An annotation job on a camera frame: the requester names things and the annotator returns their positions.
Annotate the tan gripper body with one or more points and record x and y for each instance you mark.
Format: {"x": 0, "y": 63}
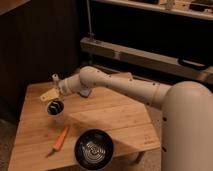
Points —
{"x": 50, "y": 95}

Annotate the black ceramic bowl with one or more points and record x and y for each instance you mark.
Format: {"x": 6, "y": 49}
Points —
{"x": 94, "y": 149}

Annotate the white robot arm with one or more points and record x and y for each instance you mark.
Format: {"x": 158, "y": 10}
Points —
{"x": 187, "y": 110}

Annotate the clear plastic bottle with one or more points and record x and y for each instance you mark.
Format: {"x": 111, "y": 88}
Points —
{"x": 56, "y": 80}

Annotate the orange carrot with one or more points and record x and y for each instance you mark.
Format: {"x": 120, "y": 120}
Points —
{"x": 59, "y": 141}

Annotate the wooden table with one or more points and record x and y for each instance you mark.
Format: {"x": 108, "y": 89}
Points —
{"x": 124, "y": 119}

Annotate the vertical metal pole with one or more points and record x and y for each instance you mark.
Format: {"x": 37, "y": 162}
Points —
{"x": 91, "y": 34}

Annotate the background wooden shelf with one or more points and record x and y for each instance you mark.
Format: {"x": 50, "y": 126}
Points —
{"x": 177, "y": 7}

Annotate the black case handle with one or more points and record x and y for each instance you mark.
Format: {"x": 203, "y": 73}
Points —
{"x": 192, "y": 65}

